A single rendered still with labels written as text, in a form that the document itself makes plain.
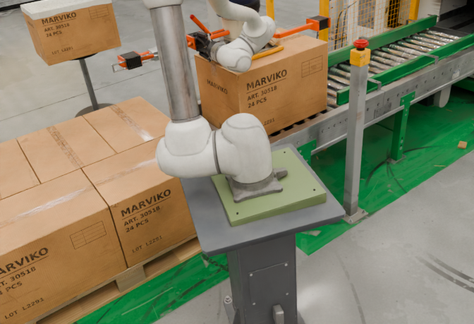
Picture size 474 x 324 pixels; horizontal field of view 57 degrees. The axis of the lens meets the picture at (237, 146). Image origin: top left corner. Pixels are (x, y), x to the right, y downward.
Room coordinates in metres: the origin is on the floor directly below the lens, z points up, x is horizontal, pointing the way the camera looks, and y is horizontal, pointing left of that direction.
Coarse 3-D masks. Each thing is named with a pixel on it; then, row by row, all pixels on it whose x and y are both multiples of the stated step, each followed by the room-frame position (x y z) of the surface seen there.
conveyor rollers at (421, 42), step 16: (416, 32) 3.39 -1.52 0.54; (432, 32) 3.36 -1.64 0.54; (384, 48) 3.11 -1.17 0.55; (400, 48) 3.09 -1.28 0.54; (416, 48) 3.07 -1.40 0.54; (432, 48) 3.05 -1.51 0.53; (336, 64) 2.90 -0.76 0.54; (368, 64) 2.88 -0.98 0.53; (384, 64) 2.87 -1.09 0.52; (336, 80) 2.65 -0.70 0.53; (320, 112) 2.28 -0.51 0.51; (288, 128) 2.11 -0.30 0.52
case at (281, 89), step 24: (288, 48) 2.21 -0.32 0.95; (312, 48) 2.18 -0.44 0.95; (216, 72) 2.08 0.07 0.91; (264, 72) 2.01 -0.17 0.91; (288, 72) 2.09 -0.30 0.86; (312, 72) 2.18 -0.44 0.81; (216, 96) 2.10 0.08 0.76; (240, 96) 1.93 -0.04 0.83; (264, 96) 2.00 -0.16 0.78; (288, 96) 2.09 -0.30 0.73; (312, 96) 2.18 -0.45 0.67; (216, 120) 2.13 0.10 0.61; (264, 120) 2.00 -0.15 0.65; (288, 120) 2.09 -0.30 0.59
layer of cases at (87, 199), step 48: (0, 144) 2.23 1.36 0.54; (48, 144) 2.17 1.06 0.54; (96, 144) 2.11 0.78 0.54; (144, 144) 2.06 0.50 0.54; (0, 192) 1.74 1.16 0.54; (48, 192) 1.70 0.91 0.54; (96, 192) 1.66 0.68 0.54; (144, 192) 1.64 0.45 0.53; (0, 240) 1.39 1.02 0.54; (48, 240) 1.40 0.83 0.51; (96, 240) 1.50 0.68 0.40; (144, 240) 1.61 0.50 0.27; (0, 288) 1.28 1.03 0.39; (48, 288) 1.36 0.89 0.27
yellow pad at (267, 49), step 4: (268, 44) 2.21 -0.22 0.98; (276, 44) 2.21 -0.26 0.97; (264, 48) 2.16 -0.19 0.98; (268, 48) 2.16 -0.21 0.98; (272, 48) 2.16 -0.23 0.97; (276, 48) 2.16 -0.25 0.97; (280, 48) 2.17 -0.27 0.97; (260, 52) 2.12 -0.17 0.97; (264, 52) 2.12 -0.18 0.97; (268, 52) 2.13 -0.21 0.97; (272, 52) 2.14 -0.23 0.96; (252, 56) 2.08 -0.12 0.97; (256, 56) 2.09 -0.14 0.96; (260, 56) 2.10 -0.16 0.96; (252, 60) 2.08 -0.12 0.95
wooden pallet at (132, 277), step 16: (192, 240) 1.83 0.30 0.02; (160, 256) 1.73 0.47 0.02; (176, 256) 1.72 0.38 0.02; (192, 256) 1.73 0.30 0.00; (128, 272) 1.55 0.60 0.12; (144, 272) 1.58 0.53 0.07; (160, 272) 1.63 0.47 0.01; (96, 288) 1.46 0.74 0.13; (112, 288) 1.55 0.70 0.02; (128, 288) 1.53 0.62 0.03; (64, 304) 1.38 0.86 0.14; (80, 304) 1.46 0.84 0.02; (96, 304) 1.45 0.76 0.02; (32, 320) 1.30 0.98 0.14; (48, 320) 1.39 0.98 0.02; (64, 320) 1.38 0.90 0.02
